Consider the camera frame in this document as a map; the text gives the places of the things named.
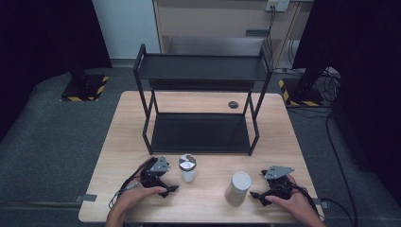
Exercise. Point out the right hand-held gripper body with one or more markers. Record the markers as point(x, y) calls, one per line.
point(279, 187)

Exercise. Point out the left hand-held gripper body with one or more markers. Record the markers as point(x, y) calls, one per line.
point(154, 176)

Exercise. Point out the person's right hand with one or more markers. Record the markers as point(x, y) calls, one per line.
point(296, 203)

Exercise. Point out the person's left hand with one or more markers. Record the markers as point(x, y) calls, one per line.
point(135, 197)

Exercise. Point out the white cylindrical canister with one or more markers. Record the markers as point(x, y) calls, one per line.
point(238, 189)

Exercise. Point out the glass jar with silver lid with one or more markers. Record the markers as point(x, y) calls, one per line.
point(188, 168)

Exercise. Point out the black two-tier metal rack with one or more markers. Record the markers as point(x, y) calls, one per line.
point(201, 104)

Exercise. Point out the round black table grommet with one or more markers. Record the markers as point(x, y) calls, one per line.
point(233, 105)

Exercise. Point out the black stand with striped base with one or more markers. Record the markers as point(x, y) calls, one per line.
point(83, 88)
point(302, 93)

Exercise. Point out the dark curtain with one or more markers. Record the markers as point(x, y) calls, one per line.
point(362, 63)
point(38, 41)

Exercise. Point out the light wooden cabinet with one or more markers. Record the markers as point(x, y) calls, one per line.
point(217, 22)

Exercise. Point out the grey table edge bracket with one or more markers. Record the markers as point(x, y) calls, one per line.
point(85, 197)
point(323, 203)

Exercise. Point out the white wall socket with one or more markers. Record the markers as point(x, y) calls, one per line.
point(278, 5)

